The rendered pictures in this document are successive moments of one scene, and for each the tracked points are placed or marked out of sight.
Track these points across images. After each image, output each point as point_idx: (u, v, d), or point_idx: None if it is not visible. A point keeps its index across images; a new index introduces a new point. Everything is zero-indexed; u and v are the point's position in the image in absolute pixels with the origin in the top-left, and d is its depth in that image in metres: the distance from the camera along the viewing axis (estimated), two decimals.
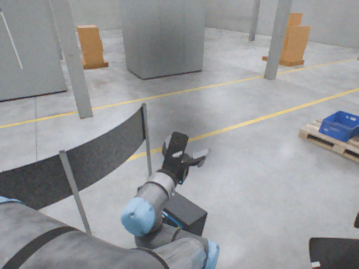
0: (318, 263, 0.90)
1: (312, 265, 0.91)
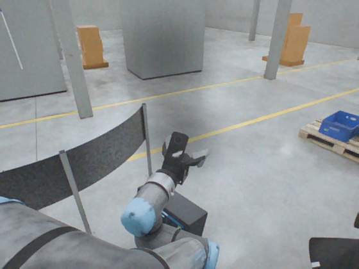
0: (318, 263, 0.90)
1: (312, 265, 0.91)
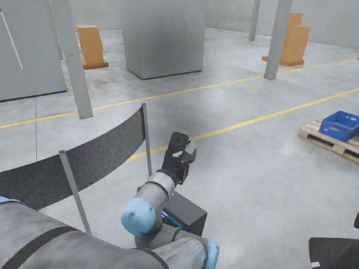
0: (318, 263, 0.90)
1: (312, 265, 0.91)
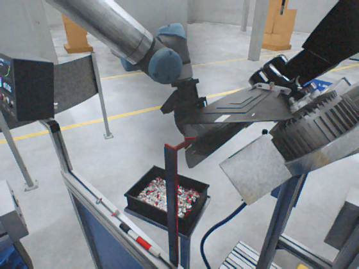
0: None
1: None
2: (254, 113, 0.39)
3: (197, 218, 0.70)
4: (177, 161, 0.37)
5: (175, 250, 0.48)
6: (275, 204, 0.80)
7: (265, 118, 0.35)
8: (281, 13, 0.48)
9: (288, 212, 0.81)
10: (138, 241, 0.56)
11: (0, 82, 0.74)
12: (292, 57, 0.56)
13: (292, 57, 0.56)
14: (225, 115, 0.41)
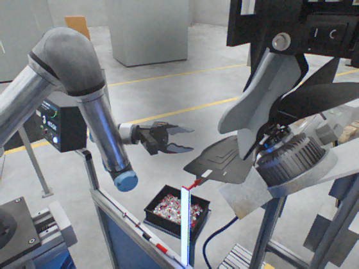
0: None
1: None
2: (226, 171, 0.62)
3: (200, 228, 0.89)
4: None
5: (186, 253, 0.68)
6: (263, 216, 1.00)
7: (229, 179, 0.59)
8: None
9: (274, 222, 1.01)
10: (158, 246, 0.76)
11: (44, 120, 0.94)
12: None
13: None
14: (209, 170, 0.65)
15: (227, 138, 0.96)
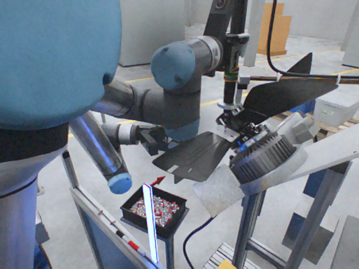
0: None
1: None
2: (191, 168, 0.62)
3: (176, 226, 0.90)
4: (152, 193, 0.57)
5: (155, 250, 0.68)
6: (242, 214, 1.01)
7: (192, 176, 0.59)
8: (225, 128, 0.76)
9: (252, 220, 1.01)
10: (130, 244, 0.76)
11: None
12: (239, 111, 0.76)
13: (239, 111, 0.75)
14: (175, 165, 0.65)
15: None
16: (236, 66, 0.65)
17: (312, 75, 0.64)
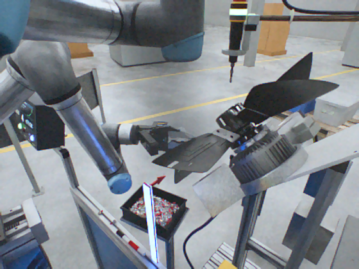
0: None
1: None
2: (192, 163, 0.61)
3: (176, 226, 0.90)
4: (152, 193, 0.57)
5: (155, 250, 0.68)
6: (242, 214, 1.00)
7: (193, 169, 0.58)
8: (231, 81, 0.69)
9: (252, 220, 1.01)
10: (130, 244, 0.76)
11: (22, 118, 0.94)
12: (239, 111, 0.75)
13: (239, 110, 0.75)
14: (175, 161, 0.64)
15: None
16: (245, 2, 0.56)
17: (332, 11, 0.56)
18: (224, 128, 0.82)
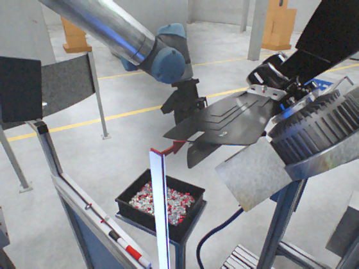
0: None
1: None
2: (195, 151, 0.74)
3: (192, 225, 0.66)
4: (165, 168, 0.33)
5: (166, 262, 0.45)
6: (275, 209, 0.77)
7: (189, 160, 0.73)
8: (281, 5, 0.45)
9: (288, 217, 0.78)
10: (128, 250, 0.53)
11: None
12: (248, 88, 0.57)
13: (247, 88, 0.57)
14: None
15: None
16: None
17: None
18: None
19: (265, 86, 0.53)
